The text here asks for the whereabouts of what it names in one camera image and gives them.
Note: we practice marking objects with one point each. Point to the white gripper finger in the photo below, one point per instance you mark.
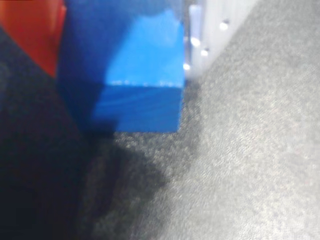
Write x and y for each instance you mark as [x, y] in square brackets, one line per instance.
[215, 25]

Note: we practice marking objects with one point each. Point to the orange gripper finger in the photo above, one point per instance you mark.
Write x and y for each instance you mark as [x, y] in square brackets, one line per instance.
[30, 30]

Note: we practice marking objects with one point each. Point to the blue cube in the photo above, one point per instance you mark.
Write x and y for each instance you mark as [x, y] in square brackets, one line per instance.
[140, 82]

